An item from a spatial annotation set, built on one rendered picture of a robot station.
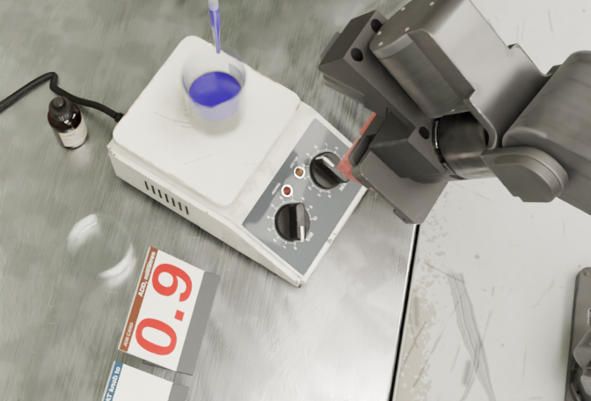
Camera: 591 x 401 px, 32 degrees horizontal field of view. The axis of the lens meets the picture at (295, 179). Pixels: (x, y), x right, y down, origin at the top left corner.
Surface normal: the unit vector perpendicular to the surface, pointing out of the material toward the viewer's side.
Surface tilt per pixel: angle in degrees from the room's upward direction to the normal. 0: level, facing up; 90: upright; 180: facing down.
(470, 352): 0
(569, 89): 27
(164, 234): 0
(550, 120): 21
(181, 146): 0
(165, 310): 40
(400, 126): 59
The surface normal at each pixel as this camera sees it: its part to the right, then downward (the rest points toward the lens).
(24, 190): 0.03, -0.37
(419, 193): 0.46, -0.05
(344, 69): -0.53, 0.78
